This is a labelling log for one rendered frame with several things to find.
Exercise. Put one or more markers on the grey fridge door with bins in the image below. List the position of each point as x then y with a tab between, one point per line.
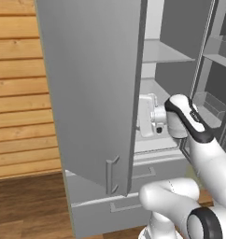
216	81

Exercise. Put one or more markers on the grey fridge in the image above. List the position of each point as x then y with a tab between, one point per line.
167	77

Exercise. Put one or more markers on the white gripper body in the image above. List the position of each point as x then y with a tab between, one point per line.
146	118

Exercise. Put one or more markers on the grey fridge drawer front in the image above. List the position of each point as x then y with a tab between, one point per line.
167	169
99	221

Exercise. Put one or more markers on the clear door bin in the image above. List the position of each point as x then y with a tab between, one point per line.
213	104
220	51

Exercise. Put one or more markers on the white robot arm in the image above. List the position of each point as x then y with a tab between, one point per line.
211	161

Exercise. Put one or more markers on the grey fridge shelf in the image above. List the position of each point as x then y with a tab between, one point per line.
161	53

